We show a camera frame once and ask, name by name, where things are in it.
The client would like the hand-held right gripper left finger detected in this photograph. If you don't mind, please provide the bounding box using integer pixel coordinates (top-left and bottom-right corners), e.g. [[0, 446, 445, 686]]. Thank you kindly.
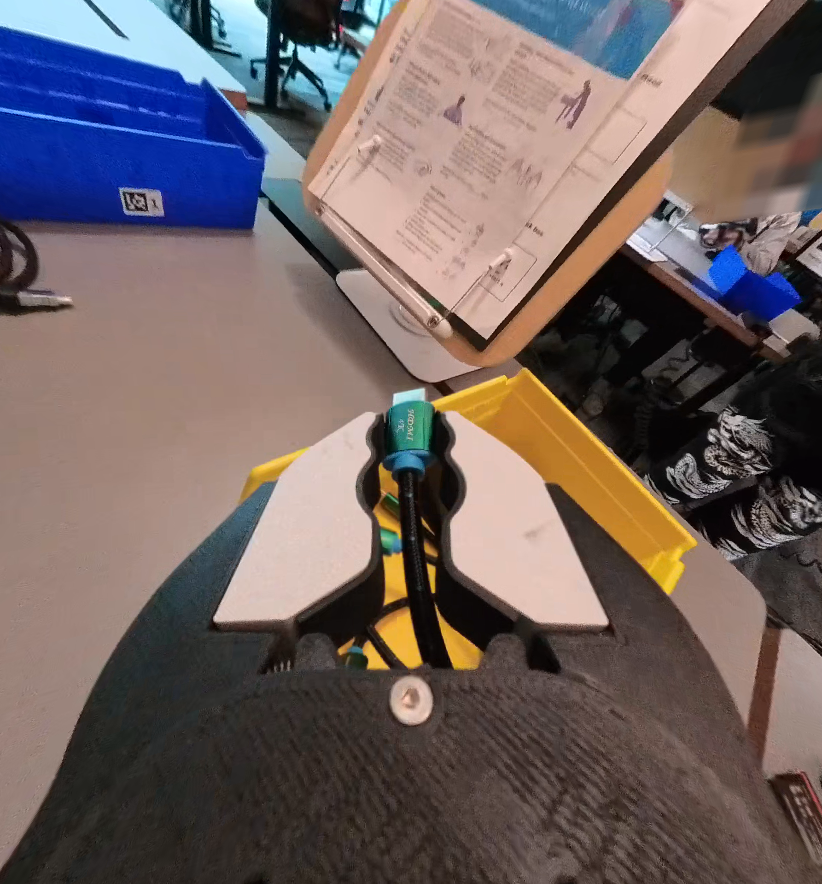
[[212, 411, 386, 634]]

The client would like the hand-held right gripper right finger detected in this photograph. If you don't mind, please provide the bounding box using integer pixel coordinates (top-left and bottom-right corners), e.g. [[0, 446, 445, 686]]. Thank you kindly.
[[443, 411, 611, 634]]

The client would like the yellow plastic bin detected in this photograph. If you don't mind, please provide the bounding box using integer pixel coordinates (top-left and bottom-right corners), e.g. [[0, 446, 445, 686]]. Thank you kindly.
[[239, 368, 698, 672]]

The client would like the blue plastic bin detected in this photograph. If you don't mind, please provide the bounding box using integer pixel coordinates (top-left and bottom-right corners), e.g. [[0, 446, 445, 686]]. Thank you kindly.
[[0, 17, 268, 231], [706, 245, 803, 320]]

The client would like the wooden document stand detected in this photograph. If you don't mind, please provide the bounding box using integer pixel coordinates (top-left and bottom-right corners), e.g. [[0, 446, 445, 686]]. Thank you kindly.
[[302, 0, 809, 385]]

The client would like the wooden background table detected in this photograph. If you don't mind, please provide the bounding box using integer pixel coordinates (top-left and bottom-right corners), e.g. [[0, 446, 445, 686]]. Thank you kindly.
[[618, 193, 822, 363]]

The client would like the clear acrylic stand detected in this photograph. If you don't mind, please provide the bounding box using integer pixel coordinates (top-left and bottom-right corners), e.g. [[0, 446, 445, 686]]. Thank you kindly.
[[625, 200, 695, 258]]

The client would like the printed instruction sheet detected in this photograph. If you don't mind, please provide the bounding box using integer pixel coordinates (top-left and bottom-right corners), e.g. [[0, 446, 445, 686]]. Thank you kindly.
[[307, 0, 774, 341]]

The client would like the black red printed card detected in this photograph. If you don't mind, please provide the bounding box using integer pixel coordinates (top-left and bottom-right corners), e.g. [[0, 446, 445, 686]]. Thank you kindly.
[[769, 768, 822, 869]]

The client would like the black office chair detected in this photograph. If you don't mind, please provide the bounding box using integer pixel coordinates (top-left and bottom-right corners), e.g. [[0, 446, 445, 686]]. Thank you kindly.
[[251, 0, 348, 113]]

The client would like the black braided usb cable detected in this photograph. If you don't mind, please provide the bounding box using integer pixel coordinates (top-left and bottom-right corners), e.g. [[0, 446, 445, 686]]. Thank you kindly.
[[0, 193, 75, 313]]

